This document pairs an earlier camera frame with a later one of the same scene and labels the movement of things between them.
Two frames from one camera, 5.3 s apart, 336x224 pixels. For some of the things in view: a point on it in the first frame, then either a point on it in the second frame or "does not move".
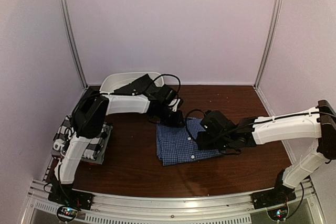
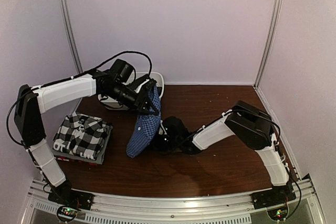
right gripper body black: [218, 144] → [164, 144]
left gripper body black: [168, 119] → [125, 98]
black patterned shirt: [138, 87] does not move
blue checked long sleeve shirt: [175, 145] → [143, 132]
